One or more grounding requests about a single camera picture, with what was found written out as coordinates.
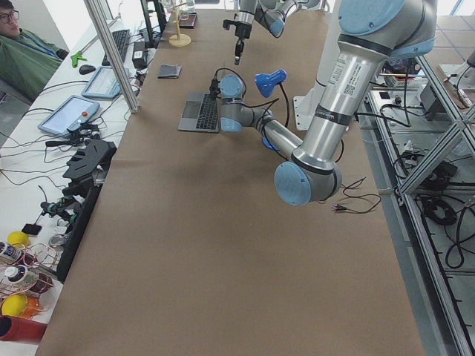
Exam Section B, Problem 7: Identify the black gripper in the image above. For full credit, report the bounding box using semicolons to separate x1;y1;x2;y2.
234;22;252;65

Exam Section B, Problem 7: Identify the grey laptop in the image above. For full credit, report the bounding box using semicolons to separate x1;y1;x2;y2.
178;93;220;134

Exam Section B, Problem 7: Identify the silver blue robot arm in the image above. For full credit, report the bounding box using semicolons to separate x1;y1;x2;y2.
210;1;437;205
223;1;325;65

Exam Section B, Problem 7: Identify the blue desk lamp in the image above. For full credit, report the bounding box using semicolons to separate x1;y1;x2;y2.
255;69;290;128

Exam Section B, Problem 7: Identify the dark red tray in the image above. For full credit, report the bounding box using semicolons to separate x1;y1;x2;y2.
179;13;197;29

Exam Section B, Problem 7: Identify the wooden stand with round base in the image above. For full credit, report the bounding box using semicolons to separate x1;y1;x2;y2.
168;1;191;47

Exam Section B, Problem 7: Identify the grey folded cloth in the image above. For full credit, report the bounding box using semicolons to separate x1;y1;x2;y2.
157;64;182;79

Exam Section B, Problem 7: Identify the black monitor stand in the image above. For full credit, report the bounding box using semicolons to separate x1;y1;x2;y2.
140;0;168;49

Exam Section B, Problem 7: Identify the black power adapter box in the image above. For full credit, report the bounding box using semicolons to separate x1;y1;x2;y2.
132;41;148;70

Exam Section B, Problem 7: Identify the black keyboard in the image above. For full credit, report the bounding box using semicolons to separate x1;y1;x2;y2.
111;30;130;62

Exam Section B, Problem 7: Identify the far teach pendant tablet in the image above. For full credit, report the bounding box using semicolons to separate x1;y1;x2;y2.
82;66;121;100

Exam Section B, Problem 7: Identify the teach pendant tablet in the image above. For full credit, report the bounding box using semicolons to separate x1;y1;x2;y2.
82;66;121;100
37;95;99;136

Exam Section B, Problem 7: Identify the black computer mouse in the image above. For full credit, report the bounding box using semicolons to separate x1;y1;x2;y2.
79;65;96;75

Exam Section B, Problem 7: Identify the green clamp tool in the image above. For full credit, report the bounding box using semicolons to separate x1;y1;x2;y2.
71;51;87;68

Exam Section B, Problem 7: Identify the near teach pendant tablet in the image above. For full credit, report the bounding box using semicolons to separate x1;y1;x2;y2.
37;95;99;136

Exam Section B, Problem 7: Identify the person in green jacket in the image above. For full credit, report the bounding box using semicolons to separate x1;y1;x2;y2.
1;1;69;101

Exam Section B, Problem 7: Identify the yellow ball upper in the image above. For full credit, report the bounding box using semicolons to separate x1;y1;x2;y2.
7;231;30;248

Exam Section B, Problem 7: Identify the yellow ball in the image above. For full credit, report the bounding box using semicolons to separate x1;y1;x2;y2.
1;294;28;317
7;231;30;248

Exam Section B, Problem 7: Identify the yellow ball lower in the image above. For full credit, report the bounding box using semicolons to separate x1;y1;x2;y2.
1;294;28;317

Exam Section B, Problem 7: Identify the red cylinder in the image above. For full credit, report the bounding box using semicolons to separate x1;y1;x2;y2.
1;316;48;345

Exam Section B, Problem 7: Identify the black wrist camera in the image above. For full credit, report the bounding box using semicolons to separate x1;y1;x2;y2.
209;78;220;100

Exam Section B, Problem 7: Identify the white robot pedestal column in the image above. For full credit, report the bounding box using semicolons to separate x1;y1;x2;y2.
293;0;341;131

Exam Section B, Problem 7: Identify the aluminium frame post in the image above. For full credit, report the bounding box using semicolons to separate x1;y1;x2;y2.
84;0;140;114

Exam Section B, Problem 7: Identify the black cable with red plugs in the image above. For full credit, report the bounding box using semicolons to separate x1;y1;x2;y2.
319;177;382;215

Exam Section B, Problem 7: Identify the aluminium side frame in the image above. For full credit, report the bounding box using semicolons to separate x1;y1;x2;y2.
359;48;474;355

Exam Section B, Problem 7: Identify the copper wire basket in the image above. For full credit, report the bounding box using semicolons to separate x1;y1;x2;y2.
1;242;56;319

